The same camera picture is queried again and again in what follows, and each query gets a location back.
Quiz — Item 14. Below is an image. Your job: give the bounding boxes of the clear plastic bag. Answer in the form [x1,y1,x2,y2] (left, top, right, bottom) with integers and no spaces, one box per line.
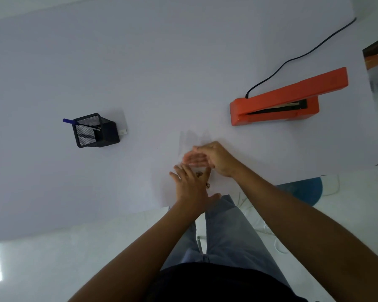
[178,130,215,173]

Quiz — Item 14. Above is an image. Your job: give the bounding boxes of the person's right hand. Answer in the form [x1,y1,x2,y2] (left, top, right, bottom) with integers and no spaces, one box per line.
[182,141,240,178]

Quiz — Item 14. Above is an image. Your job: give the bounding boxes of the person's right forearm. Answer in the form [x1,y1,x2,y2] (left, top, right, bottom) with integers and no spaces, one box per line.
[231,161,378,302]

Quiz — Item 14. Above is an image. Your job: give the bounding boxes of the grey jeans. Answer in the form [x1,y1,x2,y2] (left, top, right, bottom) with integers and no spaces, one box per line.
[160,194,292,288]

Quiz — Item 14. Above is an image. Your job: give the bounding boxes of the orange heat sealer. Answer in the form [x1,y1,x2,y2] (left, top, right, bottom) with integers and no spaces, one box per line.
[229,67,349,127]

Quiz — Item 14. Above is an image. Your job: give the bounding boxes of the black mesh pen holder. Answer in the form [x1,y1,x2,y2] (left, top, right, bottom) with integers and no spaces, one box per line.
[72,113,121,148]

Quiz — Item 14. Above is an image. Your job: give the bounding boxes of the person's left forearm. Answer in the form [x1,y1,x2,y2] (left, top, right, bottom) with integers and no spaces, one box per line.
[68,201,205,302]

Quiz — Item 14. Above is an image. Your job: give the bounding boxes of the blue stool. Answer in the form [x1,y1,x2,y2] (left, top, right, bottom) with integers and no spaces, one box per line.
[276,177,323,206]

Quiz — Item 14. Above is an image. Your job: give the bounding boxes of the black power cable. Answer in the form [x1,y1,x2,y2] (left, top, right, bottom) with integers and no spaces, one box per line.
[245,17,357,99]

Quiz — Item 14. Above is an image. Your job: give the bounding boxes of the person's left hand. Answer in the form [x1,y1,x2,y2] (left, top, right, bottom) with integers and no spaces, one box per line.
[169,163,223,215]

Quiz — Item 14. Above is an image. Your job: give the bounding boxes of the orange packet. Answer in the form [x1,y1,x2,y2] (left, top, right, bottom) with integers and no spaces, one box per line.
[364,53,378,70]

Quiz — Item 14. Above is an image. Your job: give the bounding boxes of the black shirt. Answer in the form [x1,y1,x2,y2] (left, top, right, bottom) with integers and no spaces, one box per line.
[144,262,309,302]

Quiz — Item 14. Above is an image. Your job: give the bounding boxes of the blue pen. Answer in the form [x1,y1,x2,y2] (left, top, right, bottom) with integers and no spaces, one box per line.
[63,118,101,131]

